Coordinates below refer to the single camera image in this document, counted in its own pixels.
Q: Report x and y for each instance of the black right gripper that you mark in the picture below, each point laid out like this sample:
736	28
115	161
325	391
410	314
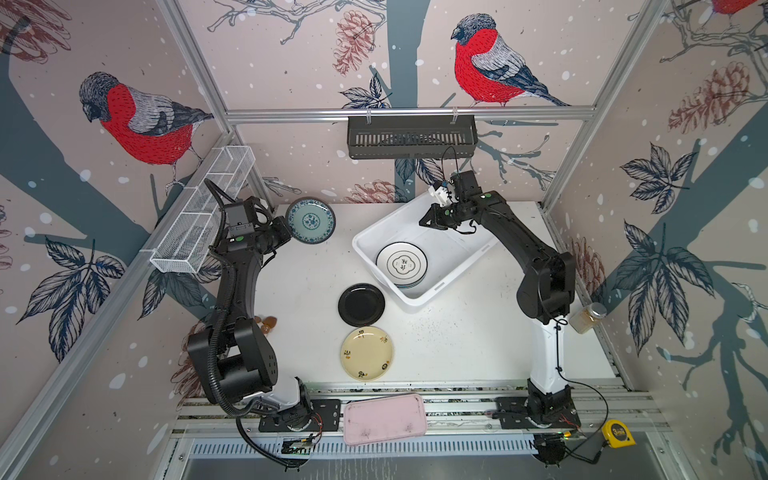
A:
435	211

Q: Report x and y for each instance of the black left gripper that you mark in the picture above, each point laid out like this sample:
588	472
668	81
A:
282	228

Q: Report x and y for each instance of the blue floral green plate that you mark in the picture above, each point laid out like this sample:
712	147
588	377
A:
310	220

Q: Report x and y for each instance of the white plate black rim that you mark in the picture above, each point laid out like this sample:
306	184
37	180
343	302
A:
403	263

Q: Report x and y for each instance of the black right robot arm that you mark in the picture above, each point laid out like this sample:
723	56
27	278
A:
545	293

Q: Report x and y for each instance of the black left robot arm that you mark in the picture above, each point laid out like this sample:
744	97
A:
231	356

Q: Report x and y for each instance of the white plastic bin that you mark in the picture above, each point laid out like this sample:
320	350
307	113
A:
449	253

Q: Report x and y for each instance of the brown mushroom figurine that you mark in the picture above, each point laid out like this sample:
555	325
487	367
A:
266	324

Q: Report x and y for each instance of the yellow plate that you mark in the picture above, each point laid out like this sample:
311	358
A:
366	354

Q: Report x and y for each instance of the small glass jar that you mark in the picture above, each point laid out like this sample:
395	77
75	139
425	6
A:
587	317

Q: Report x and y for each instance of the pink pad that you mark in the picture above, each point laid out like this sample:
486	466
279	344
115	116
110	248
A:
384	419

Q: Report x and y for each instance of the yellow tape measure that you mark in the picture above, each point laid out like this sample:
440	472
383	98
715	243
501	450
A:
617	435

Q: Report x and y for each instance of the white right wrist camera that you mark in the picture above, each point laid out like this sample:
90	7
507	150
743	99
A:
440	194

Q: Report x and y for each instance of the white mesh wire shelf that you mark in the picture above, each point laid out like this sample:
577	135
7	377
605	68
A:
185	246

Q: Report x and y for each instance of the black hanging wire basket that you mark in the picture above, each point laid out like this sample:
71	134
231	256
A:
411	137

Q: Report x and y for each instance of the horizontal aluminium rail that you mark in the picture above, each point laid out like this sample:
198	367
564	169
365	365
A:
524	113

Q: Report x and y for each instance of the aluminium frame post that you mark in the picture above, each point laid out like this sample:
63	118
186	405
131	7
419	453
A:
181	31

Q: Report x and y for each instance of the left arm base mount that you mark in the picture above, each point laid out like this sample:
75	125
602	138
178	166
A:
292	409

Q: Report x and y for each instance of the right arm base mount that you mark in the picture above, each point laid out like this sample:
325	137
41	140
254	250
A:
538	409

